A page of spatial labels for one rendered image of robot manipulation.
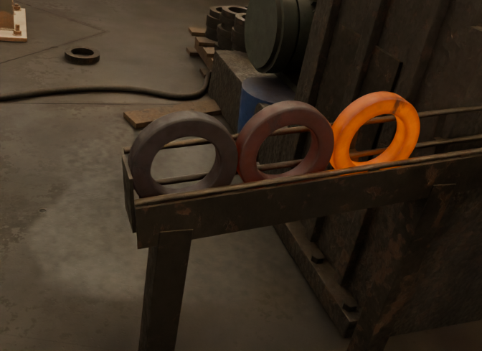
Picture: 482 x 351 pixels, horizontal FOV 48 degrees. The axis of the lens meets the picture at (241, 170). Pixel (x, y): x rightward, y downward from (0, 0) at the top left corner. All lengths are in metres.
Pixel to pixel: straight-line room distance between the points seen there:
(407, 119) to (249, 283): 0.81
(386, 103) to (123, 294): 0.92
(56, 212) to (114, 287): 0.39
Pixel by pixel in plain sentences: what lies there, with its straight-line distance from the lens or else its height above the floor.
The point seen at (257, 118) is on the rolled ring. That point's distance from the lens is 0.90.
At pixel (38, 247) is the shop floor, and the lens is 1.72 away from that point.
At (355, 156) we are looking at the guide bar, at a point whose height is 0.62.
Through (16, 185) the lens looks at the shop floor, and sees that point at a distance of 1.99.
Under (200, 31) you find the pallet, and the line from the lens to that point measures 3.35.
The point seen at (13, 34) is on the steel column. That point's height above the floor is 0.03.
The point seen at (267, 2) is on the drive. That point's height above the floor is 0.60.
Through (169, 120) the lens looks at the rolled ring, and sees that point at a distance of 0.85.
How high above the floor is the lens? 1.09
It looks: 30 degrees down
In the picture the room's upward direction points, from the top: 11 degrees clockwise
